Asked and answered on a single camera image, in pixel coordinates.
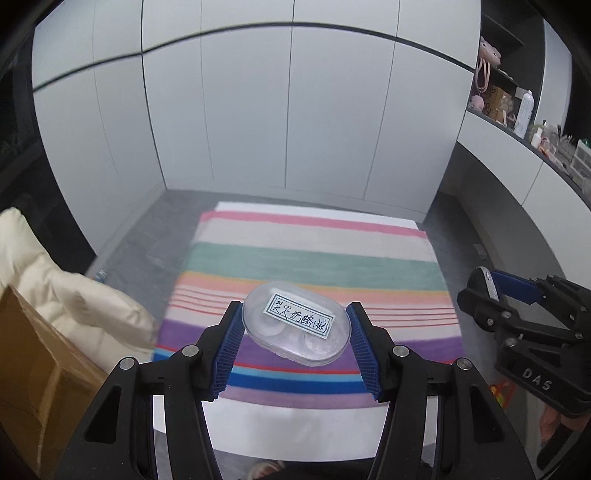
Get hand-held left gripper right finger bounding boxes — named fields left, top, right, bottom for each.
left=345, top=302, right=525, bottom=480

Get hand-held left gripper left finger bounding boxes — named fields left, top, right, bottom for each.
left=58, top=300, right=245, bottom=480

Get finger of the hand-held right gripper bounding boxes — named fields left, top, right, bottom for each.
left=490, top=270, right=591, bottom=329
left=456, top=267, right=571, bottom=343

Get clear plastic oval case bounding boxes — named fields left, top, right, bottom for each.
left=242, top=281, right=354, bottom=368

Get person's right hand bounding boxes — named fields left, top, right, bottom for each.
left=538, top=405, right=580, bottom=445

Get colourful toy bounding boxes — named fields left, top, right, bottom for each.
left=488, top=378, right=516, bottom=410

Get striped colourful cloth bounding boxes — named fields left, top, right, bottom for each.
left=152, top=210, right=465, bottom=409

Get person's foot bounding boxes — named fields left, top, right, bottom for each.
left=248, top=460, right=285, bottom=480

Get white curved counter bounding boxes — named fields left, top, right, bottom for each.
left=434, top=110, right=591, bottom=296

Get clear drawer organiser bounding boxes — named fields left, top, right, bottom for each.
left=569, top=140, right=591, bottom=180

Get white spray bottle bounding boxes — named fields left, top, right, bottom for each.
left=515, top=89, right=536, bottom=138

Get cream padded jacket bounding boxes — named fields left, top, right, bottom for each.
left=0, top=207, right=160, bottom=366

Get brown cardboard box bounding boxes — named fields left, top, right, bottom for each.
left=0, top=285, right=110, bottom=477

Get pink plush bag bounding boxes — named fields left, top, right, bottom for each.
left=475, top=37, right=504, bottom=92

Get black display cabinet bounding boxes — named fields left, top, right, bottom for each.
left=0, top=28, right=99, bottom=278

